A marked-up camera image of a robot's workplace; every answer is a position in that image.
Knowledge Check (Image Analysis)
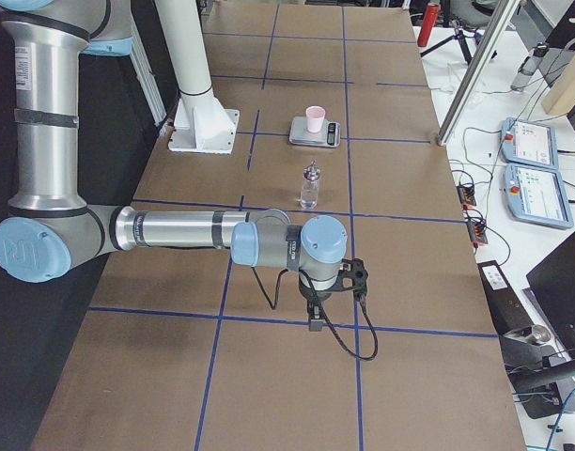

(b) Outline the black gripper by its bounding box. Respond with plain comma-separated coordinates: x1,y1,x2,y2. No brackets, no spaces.
299,258,368,331

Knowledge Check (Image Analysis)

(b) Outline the glass sauce bottle metal spout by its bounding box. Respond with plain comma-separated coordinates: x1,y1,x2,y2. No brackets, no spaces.
300,160,321,209

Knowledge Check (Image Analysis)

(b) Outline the pink paper cup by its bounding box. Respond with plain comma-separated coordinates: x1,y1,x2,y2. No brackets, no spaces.
305,105,326,133

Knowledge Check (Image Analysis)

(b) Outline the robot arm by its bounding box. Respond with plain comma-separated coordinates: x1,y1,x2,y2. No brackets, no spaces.
0,23,227,339

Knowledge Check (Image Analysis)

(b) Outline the digital kitchen scale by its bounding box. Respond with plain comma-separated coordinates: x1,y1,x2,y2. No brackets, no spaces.
288,117,341,148

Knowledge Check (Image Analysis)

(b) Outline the lower orange black connector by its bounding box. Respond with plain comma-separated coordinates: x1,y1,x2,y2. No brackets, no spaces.
466,217,489,248

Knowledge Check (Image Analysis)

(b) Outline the orange black connector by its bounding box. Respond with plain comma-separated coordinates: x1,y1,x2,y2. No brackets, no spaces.
466,217,489,248
457,184,476,210

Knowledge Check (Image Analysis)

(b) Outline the upper orange black connector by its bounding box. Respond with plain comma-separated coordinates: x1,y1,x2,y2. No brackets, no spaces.
457,184,476,210

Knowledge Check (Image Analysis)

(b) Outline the black box white label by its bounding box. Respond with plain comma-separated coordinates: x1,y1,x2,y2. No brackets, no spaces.
477,260,552,346

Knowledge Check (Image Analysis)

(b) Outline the black monitor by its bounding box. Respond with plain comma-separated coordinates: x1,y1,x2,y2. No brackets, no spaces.
526,231,575,348

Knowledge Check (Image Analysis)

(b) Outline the lower blue teach pendant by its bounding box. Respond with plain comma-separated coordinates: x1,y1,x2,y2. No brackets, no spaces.
504,163,574,229

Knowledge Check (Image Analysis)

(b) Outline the blue teach pendant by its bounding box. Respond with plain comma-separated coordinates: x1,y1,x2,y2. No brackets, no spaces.
501,117,559,169
504,163,574,229

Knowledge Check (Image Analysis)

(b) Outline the upper blue teach pendant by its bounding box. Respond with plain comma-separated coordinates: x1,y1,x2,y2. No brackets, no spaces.
501,117,559,169

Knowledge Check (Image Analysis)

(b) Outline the black tripod rod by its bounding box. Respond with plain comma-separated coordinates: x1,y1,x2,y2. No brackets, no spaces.
420,21,473,65

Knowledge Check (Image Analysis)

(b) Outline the red cylinder tube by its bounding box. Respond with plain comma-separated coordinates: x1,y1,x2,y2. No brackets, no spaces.
417,2,441,48

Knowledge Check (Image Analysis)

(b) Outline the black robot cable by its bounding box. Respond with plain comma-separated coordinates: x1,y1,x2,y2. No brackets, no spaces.
252,267,379,362

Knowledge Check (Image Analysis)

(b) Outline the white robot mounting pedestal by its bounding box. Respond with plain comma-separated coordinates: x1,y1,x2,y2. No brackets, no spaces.
155,0,240,154

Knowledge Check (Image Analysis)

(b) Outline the aluminium frame post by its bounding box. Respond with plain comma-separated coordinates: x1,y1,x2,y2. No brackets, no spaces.
436,0,521,147

